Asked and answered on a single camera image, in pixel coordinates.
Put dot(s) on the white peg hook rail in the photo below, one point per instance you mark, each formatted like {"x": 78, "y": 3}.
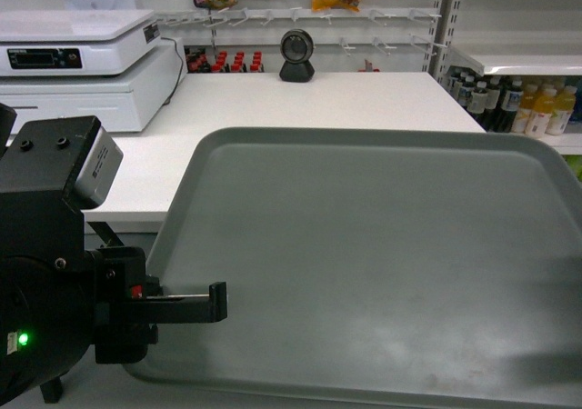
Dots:
{"x": 385, "y": 29}

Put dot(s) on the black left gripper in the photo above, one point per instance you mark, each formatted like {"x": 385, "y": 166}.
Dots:
{"x": 127, "y": 308}

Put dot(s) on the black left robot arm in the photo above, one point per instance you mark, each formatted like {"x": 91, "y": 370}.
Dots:
{"x": 59, "y": 299}

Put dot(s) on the yellow drink bottle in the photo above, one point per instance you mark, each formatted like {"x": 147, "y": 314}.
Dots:
{"x": 541, "y": 113}
{"x": 563, "y": 109}

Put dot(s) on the dark soy bottle front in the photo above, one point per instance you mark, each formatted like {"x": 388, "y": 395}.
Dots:
{"x": 477, "y": 102}

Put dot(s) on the red capped cola bottles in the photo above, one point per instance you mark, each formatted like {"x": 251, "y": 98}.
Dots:
{"x": 201, "y": 61}

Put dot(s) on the grey rectangular serving tray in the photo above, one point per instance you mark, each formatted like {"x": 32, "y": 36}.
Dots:
{"x": 416, "y": 269}

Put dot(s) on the white side store shelf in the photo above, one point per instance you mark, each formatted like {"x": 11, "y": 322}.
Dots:
{"x": 510, "y": 37}

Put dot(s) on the yellow drink bottle front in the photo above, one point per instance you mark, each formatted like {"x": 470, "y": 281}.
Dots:
{"x": 541, "y": 113}

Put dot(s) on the black barcode scanner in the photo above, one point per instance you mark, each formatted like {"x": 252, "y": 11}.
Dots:
{"x": 296, "y": 47}

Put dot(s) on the white electronic scale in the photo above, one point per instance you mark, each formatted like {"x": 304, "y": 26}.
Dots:
{"x": 77, "y": 43}

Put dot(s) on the white cash drawer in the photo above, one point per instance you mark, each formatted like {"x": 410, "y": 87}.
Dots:
{"x": 123, "y": 103}

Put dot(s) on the yellow drink bottle right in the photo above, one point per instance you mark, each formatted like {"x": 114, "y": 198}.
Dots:
{"x": 563, "y": 109}

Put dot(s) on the dark soy bottle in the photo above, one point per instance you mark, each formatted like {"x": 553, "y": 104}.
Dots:
{"x": 494, "y": 118}
{"x": 477, "y": 102}

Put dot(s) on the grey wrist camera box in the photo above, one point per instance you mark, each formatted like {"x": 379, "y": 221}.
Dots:
{"x": 98, "y": 171}

